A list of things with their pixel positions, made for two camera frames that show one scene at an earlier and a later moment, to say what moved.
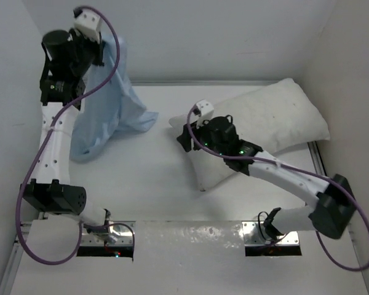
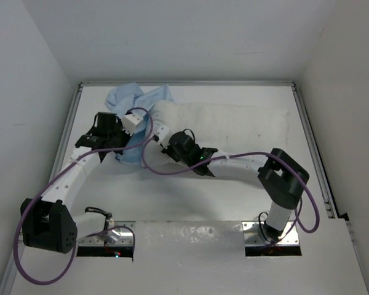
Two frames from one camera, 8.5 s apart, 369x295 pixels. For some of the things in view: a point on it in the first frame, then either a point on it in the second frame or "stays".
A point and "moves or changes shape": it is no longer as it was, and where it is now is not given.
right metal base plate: (252, 236) stays
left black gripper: (78, 37) -> (127, 137)
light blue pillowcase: (110, 104) -> (130, 98)
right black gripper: (186, 139) -> (168, 151)
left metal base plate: (123, 234) stays
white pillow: (273, 118) moves or changes shape
